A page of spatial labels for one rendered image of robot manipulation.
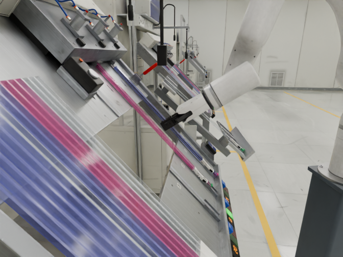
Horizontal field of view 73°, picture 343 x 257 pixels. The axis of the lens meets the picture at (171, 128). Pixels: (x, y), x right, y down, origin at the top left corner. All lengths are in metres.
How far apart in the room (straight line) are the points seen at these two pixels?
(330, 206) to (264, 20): 0.70
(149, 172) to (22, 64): 1.50
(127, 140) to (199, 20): 6.86
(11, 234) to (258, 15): 0.69
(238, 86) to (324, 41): 8.37
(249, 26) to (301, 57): 8.09
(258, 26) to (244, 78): 0.14
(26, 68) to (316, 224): 1.10
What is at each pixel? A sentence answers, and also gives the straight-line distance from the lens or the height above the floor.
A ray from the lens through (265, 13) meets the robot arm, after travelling 0.74.
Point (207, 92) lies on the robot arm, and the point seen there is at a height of 1.03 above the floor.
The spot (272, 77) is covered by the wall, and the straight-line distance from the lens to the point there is 8.58.
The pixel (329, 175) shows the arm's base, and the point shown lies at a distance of 1.04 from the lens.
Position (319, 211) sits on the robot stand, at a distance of 1.12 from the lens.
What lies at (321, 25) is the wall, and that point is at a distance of 9.00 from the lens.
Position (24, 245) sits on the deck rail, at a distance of 0.27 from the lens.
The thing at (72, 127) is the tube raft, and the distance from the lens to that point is 0.41.
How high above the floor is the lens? 1.14
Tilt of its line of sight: 18 degrees down
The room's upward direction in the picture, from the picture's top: straight up
